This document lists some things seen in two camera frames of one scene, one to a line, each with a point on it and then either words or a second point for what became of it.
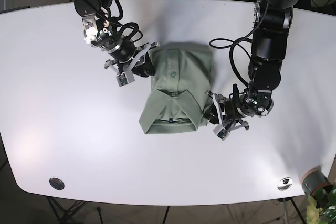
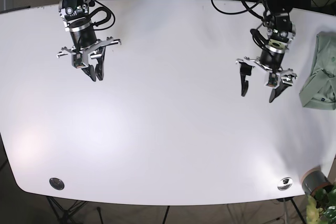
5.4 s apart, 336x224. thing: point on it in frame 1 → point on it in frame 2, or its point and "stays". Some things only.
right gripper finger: x=144 y=66 → x=99 y=68
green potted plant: x=321 y=208 stays
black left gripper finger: x=211 y=113 → x=245 y=70
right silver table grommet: x=284 y=183 stays
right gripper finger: x=123 y=78 → x=88 y=69
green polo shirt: x=180 y=86 → x=319 y=92
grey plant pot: x=314 y=179 stays
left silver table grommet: x=56 y=183 stays
